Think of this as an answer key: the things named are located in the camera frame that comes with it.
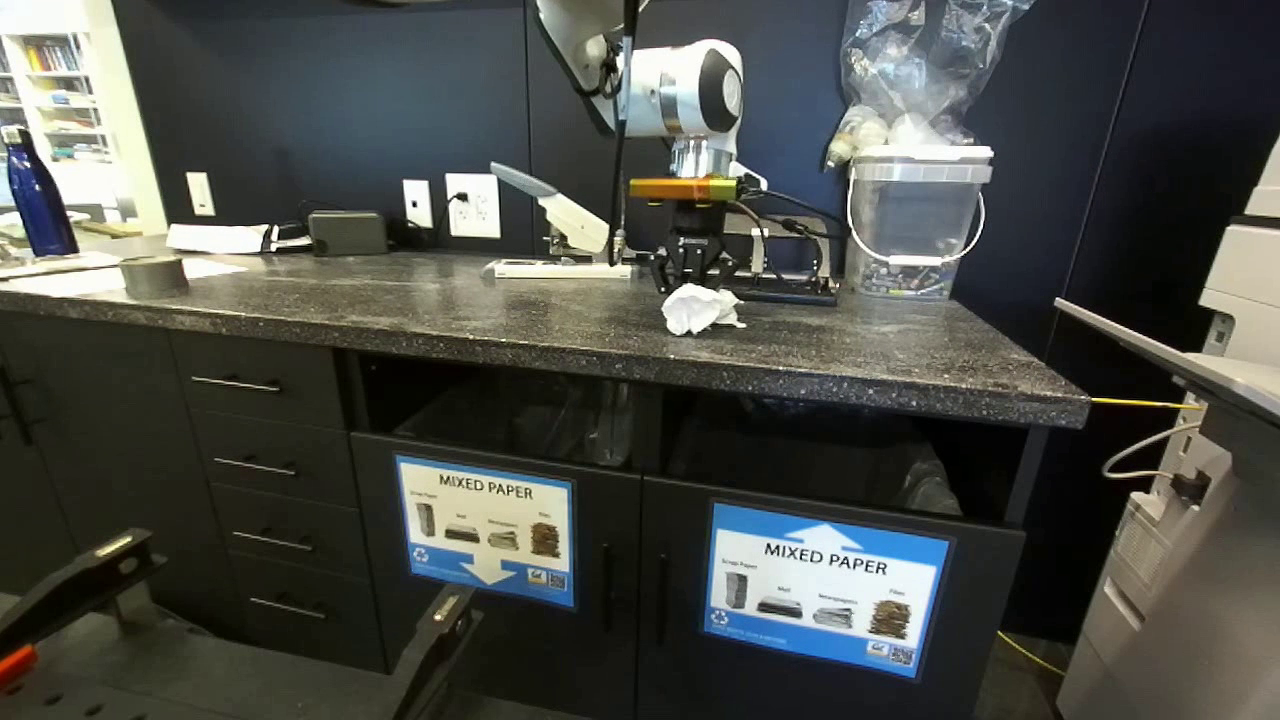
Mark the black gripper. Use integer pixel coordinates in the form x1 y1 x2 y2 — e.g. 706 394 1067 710
656 202 737 298

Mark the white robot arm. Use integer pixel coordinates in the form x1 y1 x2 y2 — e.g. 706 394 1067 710
533 0 747 291

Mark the grey hole punch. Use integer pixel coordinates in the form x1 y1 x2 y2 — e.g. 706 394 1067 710
723 209 841 306

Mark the white stapler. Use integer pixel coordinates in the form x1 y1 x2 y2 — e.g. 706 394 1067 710
478 260 637 279

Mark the clear plastic bucket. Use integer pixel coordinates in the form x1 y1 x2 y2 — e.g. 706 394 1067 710
843 146 992 300

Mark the clear plastic bag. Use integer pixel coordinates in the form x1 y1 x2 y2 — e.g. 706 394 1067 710
825 0 1036 168

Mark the left mixed paper sign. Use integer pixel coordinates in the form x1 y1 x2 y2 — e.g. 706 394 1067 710
392 455 575 607

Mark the mixed paper sign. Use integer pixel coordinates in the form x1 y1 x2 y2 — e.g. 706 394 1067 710
703 501 953 682
392 455 575 607

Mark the right mixed paper sign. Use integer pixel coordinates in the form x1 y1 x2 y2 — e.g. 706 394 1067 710
703 501 953 682

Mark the dark grey box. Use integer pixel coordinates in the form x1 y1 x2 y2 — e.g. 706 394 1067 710
307 209 387 255

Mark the black stand leg centre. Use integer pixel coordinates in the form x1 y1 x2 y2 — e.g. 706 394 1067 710
379 584 478 720

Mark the black stand leg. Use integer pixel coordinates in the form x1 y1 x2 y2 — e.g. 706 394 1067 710
379 584 478 720
0 527 159 689

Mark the white paper sheet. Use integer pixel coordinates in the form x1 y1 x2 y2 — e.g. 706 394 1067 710
165 224 276 255

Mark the black drawer cabinet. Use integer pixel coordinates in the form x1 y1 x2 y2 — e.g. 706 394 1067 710
170 335 383 669

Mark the grey office printer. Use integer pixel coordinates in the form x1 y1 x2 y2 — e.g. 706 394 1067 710
1055 146 1280 720

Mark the white bookshelf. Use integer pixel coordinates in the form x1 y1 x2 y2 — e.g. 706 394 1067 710
0 0 168 237

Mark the blue water bottle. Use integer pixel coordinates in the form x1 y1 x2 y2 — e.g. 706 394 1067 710
3 130 74 255

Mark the black stand leg left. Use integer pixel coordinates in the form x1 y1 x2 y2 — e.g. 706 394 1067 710
0 527 159 689

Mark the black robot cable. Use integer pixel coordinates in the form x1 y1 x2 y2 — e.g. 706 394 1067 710
604 0 843 273

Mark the orange wrist camera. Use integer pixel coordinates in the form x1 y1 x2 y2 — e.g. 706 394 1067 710
628 178 739 205

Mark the white wall outlet plate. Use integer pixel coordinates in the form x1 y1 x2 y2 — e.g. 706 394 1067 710
445 174 499 240

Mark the white small wall plate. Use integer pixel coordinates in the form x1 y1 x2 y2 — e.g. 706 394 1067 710
398 182 434 230

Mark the white light switch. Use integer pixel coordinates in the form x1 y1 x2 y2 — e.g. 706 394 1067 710
182 174 217 215

